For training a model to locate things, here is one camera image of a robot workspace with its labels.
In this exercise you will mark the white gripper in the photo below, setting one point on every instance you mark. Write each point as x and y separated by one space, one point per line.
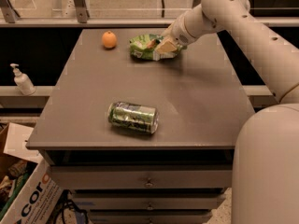
177 34

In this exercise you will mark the green rice chip bag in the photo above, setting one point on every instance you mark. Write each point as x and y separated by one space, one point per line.
143 47

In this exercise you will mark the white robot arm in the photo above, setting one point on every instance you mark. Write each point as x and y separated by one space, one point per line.
265 176

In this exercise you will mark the green soda can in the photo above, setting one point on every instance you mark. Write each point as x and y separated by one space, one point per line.
134 117

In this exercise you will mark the orange fruit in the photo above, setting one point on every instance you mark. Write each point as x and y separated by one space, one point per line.
109 40

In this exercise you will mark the grey drawer cabinet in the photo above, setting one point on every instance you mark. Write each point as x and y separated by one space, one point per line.
143 142

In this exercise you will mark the top drawer knob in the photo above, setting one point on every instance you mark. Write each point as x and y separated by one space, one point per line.
149 183

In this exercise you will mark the drawer knob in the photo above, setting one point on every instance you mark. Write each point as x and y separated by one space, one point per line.
149 183
150 207

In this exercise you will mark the white pump soap bottle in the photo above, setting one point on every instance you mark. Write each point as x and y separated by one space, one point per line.
22 81

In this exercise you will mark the middle drawer knob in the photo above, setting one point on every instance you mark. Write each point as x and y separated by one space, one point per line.
150 207

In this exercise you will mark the white cardboard box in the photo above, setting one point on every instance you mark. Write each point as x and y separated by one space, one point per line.
34 196

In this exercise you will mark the metal railing frame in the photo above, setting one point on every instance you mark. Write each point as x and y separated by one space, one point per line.
117 13

